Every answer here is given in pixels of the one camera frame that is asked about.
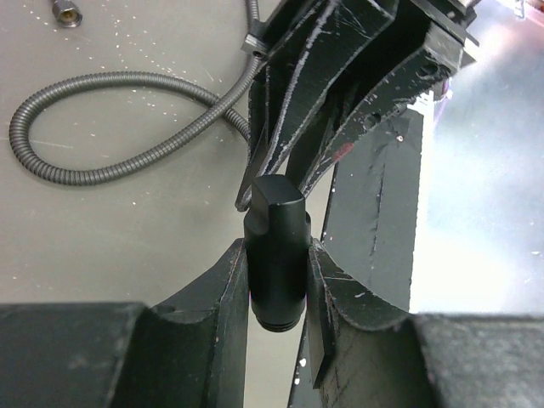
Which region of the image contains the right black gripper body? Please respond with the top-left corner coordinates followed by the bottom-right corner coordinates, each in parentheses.
top-left (242, 1), bottom-right (474, 68)

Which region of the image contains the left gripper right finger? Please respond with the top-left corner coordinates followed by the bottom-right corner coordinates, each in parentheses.
top-left (307, 240), bottom-right (408, 389)

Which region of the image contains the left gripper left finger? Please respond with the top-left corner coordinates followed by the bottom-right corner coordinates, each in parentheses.
top-left (153, 239), bottom-right (249, 407)

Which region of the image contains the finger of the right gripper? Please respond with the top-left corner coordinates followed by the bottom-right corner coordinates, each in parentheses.
top-left (235, 1), bottom-right (399, 212)
top-left (286, 25), bottom-right (476, 196)

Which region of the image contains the black valve fitting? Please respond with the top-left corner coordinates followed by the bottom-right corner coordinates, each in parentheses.
top-left (244, 174), bottom-right (311, 332)

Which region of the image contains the black corrugated hose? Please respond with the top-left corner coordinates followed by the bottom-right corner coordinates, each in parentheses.
top-left (8, 0), bottom-right (260, 188)

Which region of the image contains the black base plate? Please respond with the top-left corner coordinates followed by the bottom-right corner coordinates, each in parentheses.
top-left (288, 76), bottom-right (426, 408)

